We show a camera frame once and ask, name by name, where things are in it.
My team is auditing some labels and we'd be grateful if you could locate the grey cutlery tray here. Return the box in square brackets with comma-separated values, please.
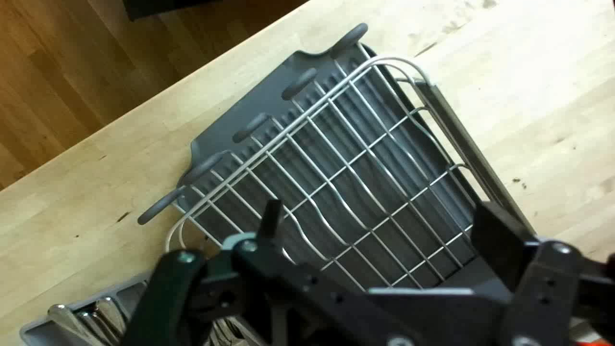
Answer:
[19, 277, 265, 346]

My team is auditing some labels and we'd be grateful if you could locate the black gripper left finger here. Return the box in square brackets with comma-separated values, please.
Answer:
[119, 250, 211, 346]

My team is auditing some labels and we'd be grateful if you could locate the grey dish drying rack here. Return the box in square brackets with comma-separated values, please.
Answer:
[138, 23, 520, 290]

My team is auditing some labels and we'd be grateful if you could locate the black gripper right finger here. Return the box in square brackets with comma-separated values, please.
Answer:
[470, 202, 615, 346]

